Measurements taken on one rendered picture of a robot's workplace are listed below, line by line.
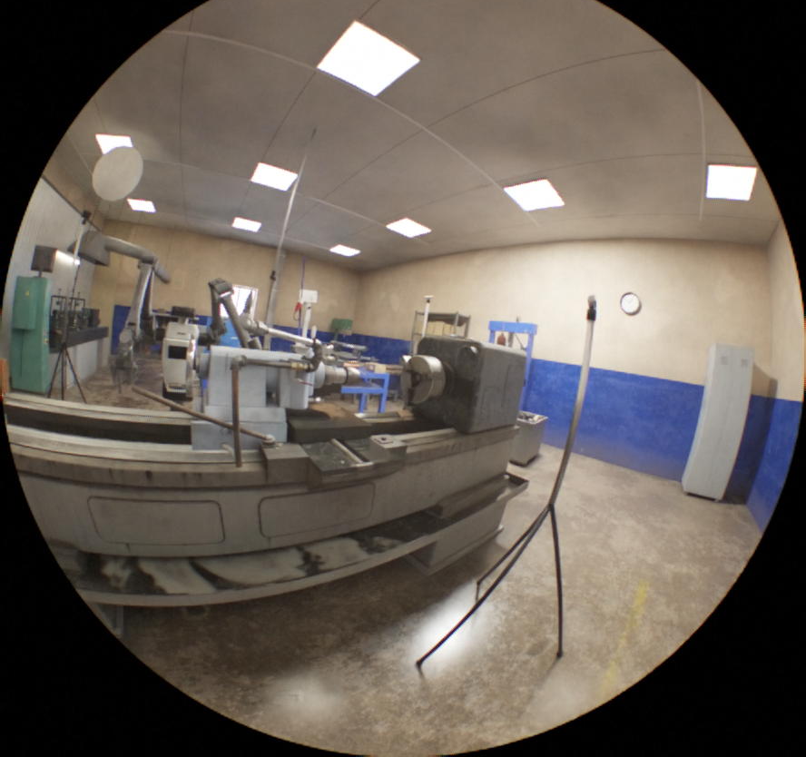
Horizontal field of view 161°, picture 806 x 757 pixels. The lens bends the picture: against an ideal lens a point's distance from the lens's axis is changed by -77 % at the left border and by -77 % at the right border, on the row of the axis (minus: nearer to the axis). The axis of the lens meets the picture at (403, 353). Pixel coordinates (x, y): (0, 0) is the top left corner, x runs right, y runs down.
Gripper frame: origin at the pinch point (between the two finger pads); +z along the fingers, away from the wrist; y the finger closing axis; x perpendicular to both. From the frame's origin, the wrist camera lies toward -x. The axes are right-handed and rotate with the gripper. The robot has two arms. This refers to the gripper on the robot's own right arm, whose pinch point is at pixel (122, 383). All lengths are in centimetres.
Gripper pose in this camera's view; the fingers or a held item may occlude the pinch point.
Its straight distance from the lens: 144.5
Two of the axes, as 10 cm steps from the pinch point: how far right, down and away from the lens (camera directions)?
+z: 1.9, 9.2, -3.5
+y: 7.7, 0.9, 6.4
